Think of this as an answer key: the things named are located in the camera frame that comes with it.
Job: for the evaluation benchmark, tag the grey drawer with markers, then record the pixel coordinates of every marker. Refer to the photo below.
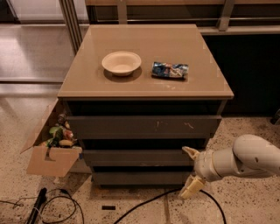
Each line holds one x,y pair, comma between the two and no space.
137,158
139,178
144,126

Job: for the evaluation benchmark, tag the metal window frame post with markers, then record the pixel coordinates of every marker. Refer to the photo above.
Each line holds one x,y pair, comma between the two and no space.
72,23

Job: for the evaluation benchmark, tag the black cylindrical tool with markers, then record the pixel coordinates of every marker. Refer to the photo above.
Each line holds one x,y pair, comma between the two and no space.
38,203

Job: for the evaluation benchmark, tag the grey drawer cabinet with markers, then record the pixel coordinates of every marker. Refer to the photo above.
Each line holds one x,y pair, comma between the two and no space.
90,90

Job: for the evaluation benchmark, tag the open cardboard box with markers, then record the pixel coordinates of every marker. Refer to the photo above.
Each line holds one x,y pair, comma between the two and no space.
44,161

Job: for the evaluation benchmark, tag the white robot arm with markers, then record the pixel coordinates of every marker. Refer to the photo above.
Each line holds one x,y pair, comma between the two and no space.
250,157

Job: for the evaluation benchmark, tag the colourful toys in box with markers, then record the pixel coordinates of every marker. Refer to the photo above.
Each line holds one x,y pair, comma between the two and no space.
61,134

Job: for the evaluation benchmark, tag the blue crumpled snack bag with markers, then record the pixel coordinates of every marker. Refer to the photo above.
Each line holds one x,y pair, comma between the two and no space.
169,71

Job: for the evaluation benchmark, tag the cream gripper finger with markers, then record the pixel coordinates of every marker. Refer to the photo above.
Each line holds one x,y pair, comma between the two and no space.
193,154
192,185

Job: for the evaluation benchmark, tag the small black floor tape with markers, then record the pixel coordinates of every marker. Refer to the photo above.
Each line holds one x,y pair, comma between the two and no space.
108,208

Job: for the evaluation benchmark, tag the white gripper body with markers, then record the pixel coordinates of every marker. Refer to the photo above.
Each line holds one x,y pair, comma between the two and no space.
203,166

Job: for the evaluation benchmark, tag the white paper bowl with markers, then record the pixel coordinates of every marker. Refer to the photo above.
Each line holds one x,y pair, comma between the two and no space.
121,63

